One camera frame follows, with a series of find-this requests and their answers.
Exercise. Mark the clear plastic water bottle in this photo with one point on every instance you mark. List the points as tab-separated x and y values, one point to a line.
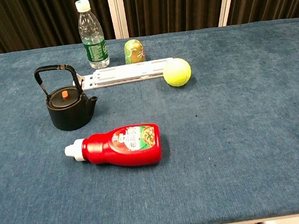
91	32

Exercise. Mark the white plastic folding stand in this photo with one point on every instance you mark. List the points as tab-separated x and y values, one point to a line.
123	74

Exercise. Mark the red ketchup squeeze bottle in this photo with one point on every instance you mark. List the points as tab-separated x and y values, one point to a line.
126	147

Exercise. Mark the yellow tennis ball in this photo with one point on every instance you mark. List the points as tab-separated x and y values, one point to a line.
177	72

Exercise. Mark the blue fabric table cover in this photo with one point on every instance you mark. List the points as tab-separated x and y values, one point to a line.
222	136

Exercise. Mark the dark pleated curtain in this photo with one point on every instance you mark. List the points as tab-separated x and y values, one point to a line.
175	3

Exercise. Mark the black cast iron teapot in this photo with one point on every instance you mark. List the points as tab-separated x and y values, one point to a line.
68	114

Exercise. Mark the green gold egg-shaped toy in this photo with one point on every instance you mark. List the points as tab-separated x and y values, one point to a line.
134	52

